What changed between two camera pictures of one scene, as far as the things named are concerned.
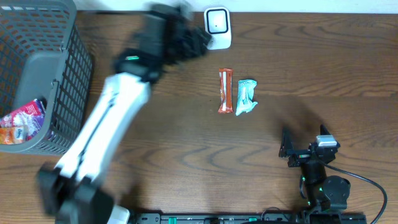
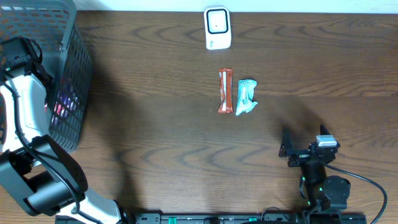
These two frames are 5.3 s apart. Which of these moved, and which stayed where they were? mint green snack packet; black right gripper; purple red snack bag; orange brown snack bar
Moved: purple red snack bag
Stayed: mint green snack packet; black right gripper; orange brown snack bar
